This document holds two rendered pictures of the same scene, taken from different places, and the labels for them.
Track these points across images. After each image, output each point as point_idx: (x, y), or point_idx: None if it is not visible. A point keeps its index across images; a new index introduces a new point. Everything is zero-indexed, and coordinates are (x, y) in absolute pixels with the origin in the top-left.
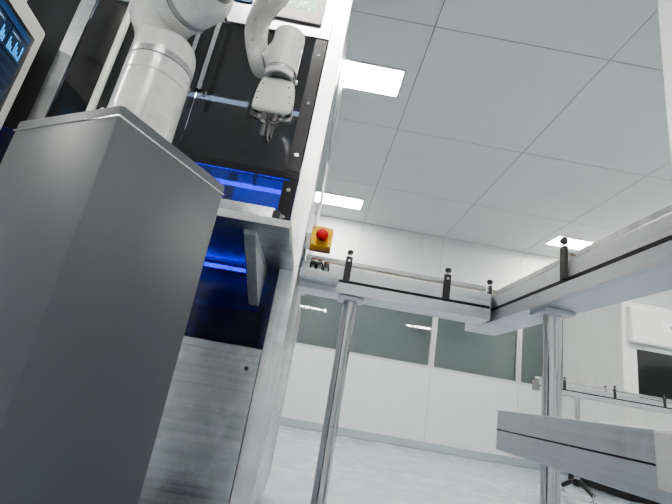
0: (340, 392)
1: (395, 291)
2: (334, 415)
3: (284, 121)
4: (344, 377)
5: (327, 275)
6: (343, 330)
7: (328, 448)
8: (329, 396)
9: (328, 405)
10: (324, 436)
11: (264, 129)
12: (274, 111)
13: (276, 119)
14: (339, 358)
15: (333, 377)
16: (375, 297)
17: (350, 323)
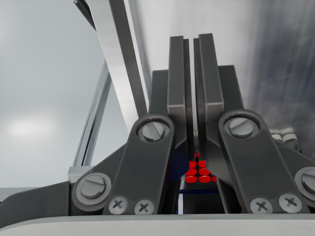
0: (91, 105)
1: (0, 202)
2: (97, 89)
3: (53, 188)
4: (86, 117)
5: (86, 168)
6: (83, 154)
7: (103, 71)
8: (102, 102)
9: (103, 96)
10: (107, 77)
11: (201, 61)
12: (142, 218)
13: (120, 166)
14: (90, 129)
15: (98, 114)
16: (31, 189)
17: (74, 163)
